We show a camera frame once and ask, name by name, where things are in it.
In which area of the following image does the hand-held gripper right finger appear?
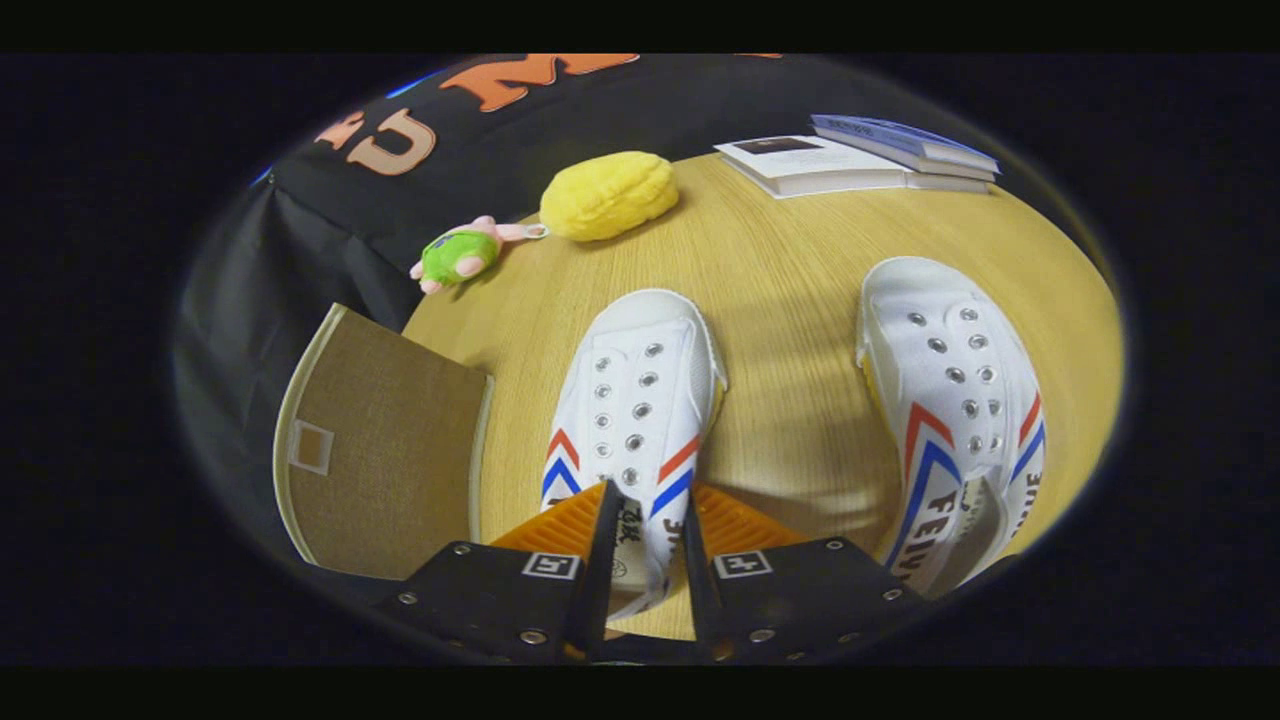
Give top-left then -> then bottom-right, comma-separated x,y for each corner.
683,483 -> 926,663

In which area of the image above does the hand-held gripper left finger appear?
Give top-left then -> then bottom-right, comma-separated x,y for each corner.
375,480 -> 626,663

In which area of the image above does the white canvas shoe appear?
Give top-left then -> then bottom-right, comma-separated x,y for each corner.
540,288 -> 728,621
857,256 -> 1047,599

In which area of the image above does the beige fabric storage box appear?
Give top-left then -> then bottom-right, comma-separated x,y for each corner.
272,303 -> 496,581

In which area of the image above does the green and pink plush toy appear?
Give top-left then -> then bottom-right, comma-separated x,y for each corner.
410,215 -> 549,295

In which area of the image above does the yellow plush toy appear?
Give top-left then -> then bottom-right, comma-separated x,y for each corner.
540,150 -> 679,243

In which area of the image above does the white book with dark picture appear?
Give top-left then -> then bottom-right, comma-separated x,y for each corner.
715,135 -> 911,199

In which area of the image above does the black backdrop cloth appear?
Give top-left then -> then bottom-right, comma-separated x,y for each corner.
172,55 -> 961,581

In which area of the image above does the blue grey book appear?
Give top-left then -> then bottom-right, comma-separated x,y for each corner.
810,128 -> 998,184

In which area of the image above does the plain white book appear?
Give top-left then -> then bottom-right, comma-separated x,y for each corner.
905,172 -> 991,195

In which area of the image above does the blue cover book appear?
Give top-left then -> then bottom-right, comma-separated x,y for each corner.
810,114 -> 1001,173

